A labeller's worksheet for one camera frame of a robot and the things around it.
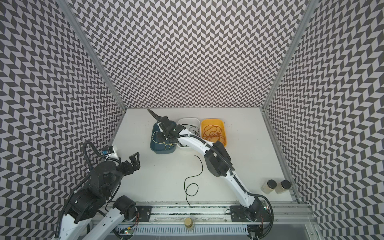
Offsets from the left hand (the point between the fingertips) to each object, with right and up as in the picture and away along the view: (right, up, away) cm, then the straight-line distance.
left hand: (132, 156), depth 69 cm
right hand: (+7, +9, +24) cm, 27 cm away
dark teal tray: (+6, +1, +25) cm, 26 cm away
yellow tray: (+45, +16, +36) cm, 60 cm away
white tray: (+27, +13, +39) cm, 49 cm away
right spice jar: (+73, -16, +5) cm, 75 cm away
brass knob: (+27, -24, -10) cm, 37 cm away
